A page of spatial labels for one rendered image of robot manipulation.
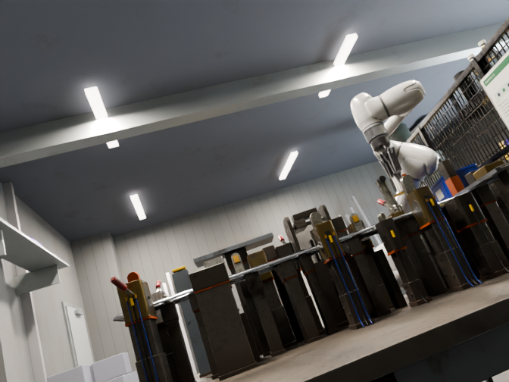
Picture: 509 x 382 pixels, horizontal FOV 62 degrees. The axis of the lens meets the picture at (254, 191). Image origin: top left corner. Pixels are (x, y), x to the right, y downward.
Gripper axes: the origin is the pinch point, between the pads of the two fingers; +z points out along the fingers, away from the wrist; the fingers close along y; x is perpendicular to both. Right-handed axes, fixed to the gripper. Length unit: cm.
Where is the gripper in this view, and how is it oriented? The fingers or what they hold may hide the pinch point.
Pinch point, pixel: (400, 183)
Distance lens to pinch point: 176.8
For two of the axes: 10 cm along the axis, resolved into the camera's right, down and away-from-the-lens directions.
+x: -9.4, 3.1, -1.2
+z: 3.3, 9.0, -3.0
